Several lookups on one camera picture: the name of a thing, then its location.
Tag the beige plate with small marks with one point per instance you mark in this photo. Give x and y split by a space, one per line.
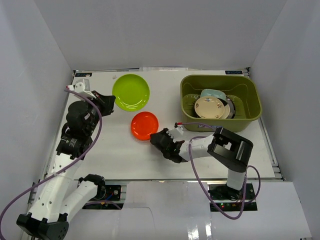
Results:
209 107

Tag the left blue corner label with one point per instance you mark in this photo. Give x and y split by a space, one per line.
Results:
82 75

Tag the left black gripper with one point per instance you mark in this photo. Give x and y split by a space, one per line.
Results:
103 104

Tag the cream plate with black spot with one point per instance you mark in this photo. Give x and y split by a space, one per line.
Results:
227 109

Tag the light blue rectangular dish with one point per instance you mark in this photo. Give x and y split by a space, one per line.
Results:
213 93

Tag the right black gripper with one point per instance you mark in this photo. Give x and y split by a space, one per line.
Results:
164 131

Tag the olive green plastic bin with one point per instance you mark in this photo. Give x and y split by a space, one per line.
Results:
240 89

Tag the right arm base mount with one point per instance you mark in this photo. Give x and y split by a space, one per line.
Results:
230 200

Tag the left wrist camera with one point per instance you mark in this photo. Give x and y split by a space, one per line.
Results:
82 87

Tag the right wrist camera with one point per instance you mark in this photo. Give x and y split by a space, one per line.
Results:
177 132

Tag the right blue corner label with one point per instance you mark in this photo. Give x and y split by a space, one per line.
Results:
233 72

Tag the lime green plate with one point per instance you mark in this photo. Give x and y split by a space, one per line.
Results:
132 92

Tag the orange plate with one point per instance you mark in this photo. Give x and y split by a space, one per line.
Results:
143 125

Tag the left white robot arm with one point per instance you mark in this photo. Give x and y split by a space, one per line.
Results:
51 213

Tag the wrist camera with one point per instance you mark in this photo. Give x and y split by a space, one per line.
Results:
177 132
82 87

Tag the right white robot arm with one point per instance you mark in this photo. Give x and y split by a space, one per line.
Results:
230 149

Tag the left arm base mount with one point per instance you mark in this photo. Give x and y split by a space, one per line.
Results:
109 193

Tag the blue corner label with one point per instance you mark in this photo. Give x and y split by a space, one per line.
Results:
82 75
233 72

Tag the grey reindeer pattern plate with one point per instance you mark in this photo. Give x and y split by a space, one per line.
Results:
232 107

